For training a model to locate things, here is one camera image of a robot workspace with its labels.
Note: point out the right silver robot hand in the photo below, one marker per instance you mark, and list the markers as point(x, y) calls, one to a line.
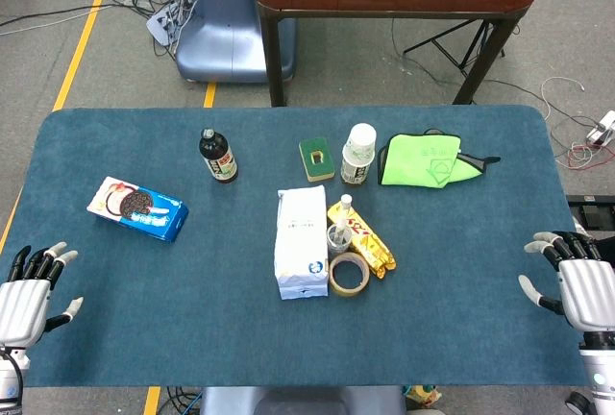
point(586, 290)

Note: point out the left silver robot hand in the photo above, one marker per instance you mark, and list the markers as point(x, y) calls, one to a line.
point(21, 304)

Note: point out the clear tube with white cap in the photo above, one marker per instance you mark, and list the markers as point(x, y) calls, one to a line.
point(344, 213)

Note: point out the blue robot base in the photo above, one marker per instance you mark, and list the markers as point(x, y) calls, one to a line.
point(226, 35)

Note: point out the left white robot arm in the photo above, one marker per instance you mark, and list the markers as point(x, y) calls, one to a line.
point(7, 376)

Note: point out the blue cookie box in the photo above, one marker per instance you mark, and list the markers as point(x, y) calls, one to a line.
point(139, 211)

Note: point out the white power strip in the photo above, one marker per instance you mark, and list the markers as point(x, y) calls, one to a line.
point(603, 129)

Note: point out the blue felt table mat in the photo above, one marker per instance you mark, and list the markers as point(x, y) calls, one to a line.
point(192, 314)

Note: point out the yellow toy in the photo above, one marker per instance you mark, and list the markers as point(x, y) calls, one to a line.
point(423, 393)

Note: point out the bright green cloth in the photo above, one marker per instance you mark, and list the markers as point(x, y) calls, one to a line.
point(418, 160)

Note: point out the yellow foil snack packet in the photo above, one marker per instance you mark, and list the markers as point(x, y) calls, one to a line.
point(372, 242)

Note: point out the dark glass sauce bottle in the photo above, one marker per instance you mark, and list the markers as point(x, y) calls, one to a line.
point(218, 158)

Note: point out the beige tape roll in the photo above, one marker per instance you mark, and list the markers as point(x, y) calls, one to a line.
point(336, 285)

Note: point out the white capped drink bottle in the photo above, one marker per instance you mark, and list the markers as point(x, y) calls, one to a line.
point(358, 155)

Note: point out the black tripod stand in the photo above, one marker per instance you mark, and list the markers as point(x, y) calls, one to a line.
point(444, 50)

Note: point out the white paper bag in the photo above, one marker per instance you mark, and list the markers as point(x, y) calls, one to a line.
point(300, 242)

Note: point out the grey blue robot torso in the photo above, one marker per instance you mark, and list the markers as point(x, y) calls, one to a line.
point(298, 400)

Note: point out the green yellow sponge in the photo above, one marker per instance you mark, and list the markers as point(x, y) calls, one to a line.
point(317, 160)

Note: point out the pale blue power strip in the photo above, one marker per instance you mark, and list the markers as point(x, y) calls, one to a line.
point(158, 26)

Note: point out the black metal frame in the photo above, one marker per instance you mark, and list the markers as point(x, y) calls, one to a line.
point(591, 200)

